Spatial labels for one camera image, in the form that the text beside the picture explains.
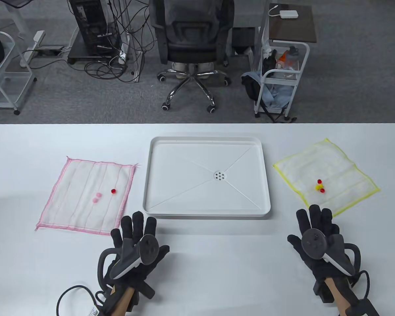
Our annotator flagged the person's right hand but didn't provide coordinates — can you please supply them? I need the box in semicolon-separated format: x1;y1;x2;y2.
287;205;356;287

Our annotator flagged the person's left hand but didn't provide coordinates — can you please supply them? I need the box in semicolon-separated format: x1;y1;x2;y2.
105;211;170;291

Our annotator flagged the yellow-edged white dish cloth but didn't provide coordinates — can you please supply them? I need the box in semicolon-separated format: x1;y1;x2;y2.
273;138;381;218

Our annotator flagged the pink-edged white dish cloth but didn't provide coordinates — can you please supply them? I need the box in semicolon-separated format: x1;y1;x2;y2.
35;155;141;236

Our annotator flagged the person's right forearm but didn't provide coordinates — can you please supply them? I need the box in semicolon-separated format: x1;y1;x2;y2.
326;278;349;316

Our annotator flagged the person's left forearm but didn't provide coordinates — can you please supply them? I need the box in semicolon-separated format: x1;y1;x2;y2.
114;286;135;316

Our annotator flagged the blue cloth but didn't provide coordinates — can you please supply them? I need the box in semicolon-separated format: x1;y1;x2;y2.
250;71;292;109

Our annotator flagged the grey white hand controller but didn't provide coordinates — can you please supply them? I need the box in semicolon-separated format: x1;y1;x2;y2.
97;234;160;295
301;229;361;280

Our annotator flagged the white rectangular tray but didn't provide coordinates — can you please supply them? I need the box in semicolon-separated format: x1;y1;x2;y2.
143;136;271;220

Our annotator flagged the black labelled wrist module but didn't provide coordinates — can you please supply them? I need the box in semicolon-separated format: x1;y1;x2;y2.
347;298;381;316
92;303;114;316

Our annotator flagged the white cart with bottles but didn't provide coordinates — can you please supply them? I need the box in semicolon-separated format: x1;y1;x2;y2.
253;41;310;119

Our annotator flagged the orange bottle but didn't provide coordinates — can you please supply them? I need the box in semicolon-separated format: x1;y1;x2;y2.
276;49;290;69

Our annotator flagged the white shoe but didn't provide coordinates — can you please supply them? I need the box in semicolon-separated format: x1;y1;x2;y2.
171;62;189;79
197;62;216;78

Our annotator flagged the clear bottle with grey cap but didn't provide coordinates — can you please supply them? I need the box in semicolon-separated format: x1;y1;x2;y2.
285;46;300;79

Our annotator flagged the black wheeled platform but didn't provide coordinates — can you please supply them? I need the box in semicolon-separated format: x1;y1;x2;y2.
67;44;125;65

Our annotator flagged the brown side table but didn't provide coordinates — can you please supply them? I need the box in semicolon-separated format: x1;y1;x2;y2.
269;3;317;43

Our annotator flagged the black box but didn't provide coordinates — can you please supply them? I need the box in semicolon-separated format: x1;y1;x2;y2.
232;27;255;55

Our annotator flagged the dark floor socket box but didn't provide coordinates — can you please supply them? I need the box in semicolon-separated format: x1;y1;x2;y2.
36;46;65;56

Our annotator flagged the white cart with black bag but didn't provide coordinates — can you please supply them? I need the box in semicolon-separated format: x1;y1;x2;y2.
0;31;38;116

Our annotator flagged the black mesh office chair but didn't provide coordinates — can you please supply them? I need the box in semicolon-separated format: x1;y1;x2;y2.
149;0;235;114

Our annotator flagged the black computer tower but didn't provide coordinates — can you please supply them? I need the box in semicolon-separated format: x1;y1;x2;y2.
68;0;122;56

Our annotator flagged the white desk foot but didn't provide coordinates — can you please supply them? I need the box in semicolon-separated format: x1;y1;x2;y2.
5;0;46;68

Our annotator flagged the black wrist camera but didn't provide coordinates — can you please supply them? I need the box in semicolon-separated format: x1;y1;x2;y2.
137;281;156;299
313;280;333;303

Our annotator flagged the black glove cable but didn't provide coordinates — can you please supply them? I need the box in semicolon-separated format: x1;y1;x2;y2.
56;285;112;316
349;270;372;302

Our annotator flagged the black strap bag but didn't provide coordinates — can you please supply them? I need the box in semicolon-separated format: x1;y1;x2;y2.
241;74;262;102

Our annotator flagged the white desk leg frame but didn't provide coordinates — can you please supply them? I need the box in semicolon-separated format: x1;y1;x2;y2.
118;0;145;83

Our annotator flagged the tangle of black cables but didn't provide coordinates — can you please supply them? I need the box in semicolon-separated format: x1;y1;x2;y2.
69;0;152;83

